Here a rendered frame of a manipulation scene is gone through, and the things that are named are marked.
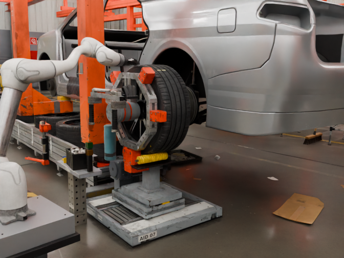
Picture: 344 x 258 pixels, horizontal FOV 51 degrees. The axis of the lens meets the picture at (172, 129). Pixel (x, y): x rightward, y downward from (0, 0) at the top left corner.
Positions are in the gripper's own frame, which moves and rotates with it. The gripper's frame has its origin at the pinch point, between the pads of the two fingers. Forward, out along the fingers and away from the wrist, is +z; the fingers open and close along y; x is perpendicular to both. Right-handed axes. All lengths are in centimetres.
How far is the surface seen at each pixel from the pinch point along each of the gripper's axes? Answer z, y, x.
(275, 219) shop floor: 59, 70, -132
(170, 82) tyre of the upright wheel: -5.9, 28.5, -20.0
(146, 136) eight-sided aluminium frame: -18, 11, -54
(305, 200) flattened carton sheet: 108, 87, -130
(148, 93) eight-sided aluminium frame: -20.8, 18.8, -26.6
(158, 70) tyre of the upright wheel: -6.0, 20.8, -10.3
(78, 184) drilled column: -26, -47, -82
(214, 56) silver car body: 8, 57, -7
